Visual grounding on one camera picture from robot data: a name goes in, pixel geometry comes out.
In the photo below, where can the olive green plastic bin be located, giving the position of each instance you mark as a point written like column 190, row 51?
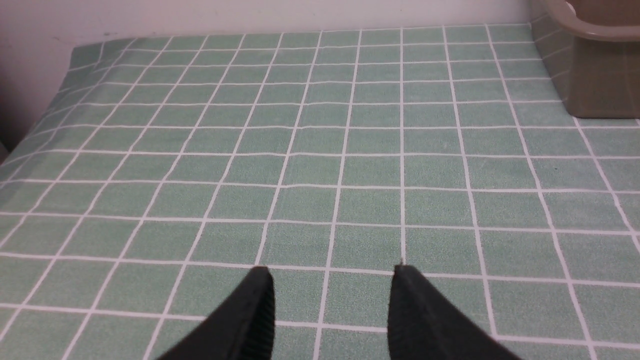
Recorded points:
column 591, row 51

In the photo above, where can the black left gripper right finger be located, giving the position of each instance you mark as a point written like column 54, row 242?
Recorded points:
column 422, row 324

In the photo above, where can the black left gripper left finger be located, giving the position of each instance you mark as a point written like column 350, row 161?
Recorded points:
column 242, row 327

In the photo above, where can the green checkered table mat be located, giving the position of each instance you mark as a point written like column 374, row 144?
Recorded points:
column 165, row 168

